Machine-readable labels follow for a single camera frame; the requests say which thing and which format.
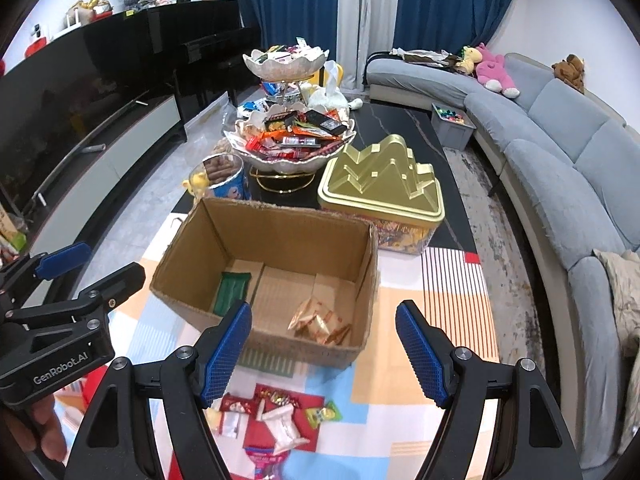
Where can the white sheer curtain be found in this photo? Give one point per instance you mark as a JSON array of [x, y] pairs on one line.
[[372, 20]]

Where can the pink snack packet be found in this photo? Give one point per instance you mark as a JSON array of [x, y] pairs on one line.
[[265, 462]]

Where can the small yellow toy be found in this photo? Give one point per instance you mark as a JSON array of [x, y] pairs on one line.
[[196, 182]]

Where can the red snack packet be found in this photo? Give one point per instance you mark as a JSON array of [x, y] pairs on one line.
[[238, 403]]

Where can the colourful play mat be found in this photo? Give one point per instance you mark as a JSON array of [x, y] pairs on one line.
[[450, 280]]

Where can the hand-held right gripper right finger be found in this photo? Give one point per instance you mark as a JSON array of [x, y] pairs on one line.
[[420, 355]]

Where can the gold mountain-shaped tin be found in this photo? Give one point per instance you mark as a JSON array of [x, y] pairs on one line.
[[380, 180]]

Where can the light green snack packet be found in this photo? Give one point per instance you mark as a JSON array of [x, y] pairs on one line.
[[323, 415]]

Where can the blue cookie tub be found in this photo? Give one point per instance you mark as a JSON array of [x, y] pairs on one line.
[[227, 187]]

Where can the grey television cabinet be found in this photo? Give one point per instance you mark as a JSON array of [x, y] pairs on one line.
[[125, 135]]

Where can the small white snack packet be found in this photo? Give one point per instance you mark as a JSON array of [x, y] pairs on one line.
[[231, 424]]

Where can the blue curtain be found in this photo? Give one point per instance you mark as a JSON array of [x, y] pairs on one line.
[[450, 0], [280, 0]]

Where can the beige cushion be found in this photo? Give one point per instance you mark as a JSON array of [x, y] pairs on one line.
[[622, 300]]

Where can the black curved television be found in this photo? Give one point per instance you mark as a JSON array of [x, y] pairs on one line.
[[60, 110]]

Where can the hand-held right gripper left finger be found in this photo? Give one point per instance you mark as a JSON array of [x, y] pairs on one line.
[[227, 355]]

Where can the person's left hand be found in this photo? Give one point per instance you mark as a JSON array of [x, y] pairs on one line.
[[42, 427]]

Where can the pink plush toy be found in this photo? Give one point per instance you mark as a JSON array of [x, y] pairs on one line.
[[495, 70]]

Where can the yellow plastic stool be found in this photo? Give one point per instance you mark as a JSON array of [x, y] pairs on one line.
[[334, 74]]

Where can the grey remote control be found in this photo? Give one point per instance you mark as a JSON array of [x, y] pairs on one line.
[[93, 148]]

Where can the red wrapped candy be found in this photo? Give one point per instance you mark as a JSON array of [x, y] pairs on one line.
[[273, 397]]

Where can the pile of assorted snacks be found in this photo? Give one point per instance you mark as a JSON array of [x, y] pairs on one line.
[[295, 135]]

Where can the white tiered bowl stand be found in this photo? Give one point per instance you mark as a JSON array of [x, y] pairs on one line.
[[285, 67]]

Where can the brown plush toy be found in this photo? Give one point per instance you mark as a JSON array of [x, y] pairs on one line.
[[569, 71]]

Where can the orange foil snack packet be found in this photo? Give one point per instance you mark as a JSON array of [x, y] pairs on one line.
[[305, 317], [336, 331]]

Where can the pale yellow snack packet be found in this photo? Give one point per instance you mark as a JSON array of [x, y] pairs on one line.
[[213, 419]]

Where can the grey patterned rug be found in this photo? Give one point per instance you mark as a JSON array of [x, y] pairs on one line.
[[505, 240]]

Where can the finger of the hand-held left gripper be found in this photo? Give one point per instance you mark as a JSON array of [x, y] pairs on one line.
[[115, 282], [65, 260]]

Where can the grey sofa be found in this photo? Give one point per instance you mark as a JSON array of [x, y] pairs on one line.
[[560, 160]]

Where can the dark green snack packet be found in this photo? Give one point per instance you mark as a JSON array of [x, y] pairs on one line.
[[232, 291]]

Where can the brown cardboard box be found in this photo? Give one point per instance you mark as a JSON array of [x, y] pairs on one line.
[[300, 240]]

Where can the green and white box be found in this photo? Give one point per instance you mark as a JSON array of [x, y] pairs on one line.
[[12, 232]]

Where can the grey storage bin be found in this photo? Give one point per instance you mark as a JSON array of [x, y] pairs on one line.
[[452, 130]]

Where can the yellow plush toy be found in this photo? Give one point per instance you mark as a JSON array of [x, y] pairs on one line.
[[469, 60]]

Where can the white plastic bag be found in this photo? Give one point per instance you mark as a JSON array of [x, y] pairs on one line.
[[325, 97]]

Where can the large white snack packet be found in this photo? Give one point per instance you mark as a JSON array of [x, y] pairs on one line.
[[282, 430]]

